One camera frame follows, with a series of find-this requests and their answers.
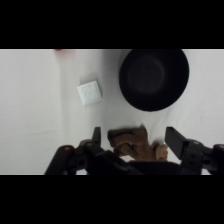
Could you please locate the black bowl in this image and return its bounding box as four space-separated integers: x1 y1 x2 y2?
118 49 190 112

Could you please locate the brown teddy bear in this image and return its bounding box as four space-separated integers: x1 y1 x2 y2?
106 124 170 162

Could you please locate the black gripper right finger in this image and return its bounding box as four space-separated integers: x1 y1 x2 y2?
164 126 190 161

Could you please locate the white cube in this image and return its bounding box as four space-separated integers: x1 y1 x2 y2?
76 79 103 106

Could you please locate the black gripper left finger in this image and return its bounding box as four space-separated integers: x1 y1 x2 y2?
90 126 102 155

